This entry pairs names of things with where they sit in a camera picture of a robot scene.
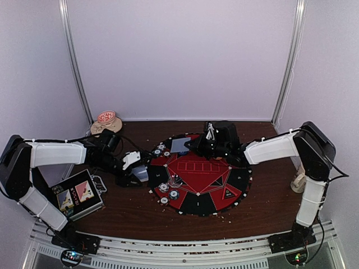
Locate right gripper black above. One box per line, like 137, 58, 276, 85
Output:
185, 132, 229, 160

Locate round wooden plate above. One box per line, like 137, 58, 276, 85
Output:
90, 117, 123, 136

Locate red white patterned bowl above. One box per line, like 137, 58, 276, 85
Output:
97, 110, 116, 125

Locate dealt card sector five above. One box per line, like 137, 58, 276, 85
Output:
170, 137, 191, 155

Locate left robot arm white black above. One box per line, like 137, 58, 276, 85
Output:
1, 129, 153, 249

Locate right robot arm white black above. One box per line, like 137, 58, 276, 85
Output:
184, 121, 349, 253

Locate aluminium poker case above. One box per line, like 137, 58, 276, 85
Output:
51, 169, 107, 221

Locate brown hundred chip sector two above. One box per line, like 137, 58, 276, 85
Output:
159, 197, 169, 206

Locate black triangle all-in marker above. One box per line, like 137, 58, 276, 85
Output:
222, 187, 237, 200

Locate left aluminium frame post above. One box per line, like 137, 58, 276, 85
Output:
59, 0, 94, 125

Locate blue playing card deck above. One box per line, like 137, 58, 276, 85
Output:
132, 165, 149, 183

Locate round red black poker mat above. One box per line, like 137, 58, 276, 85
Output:
147, 137, 252, 216

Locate clear acrylic dealer button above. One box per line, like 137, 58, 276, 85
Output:
168, 174, 183, 188

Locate right aluminium frame post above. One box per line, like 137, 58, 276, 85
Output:
271, 0, 307, 126

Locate aluminium frame post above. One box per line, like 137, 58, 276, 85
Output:
59, 0, 94, 125
271, 0, 307, 126

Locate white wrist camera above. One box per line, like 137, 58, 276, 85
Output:
122, 151, 141, 170
205, 122, 215, 141

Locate front aluminium rail base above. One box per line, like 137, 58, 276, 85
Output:
20, 221, 349, 268

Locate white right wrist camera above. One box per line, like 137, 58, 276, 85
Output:
205, 122, 215, 141

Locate cream ceramic mug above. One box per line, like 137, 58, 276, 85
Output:
291, 165, 306, 193

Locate green fifty chips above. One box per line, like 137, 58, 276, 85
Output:
153, 149, 163, 157
168, 189, 180, 200

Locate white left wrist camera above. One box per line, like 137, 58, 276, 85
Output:
122, 151, 141, 170

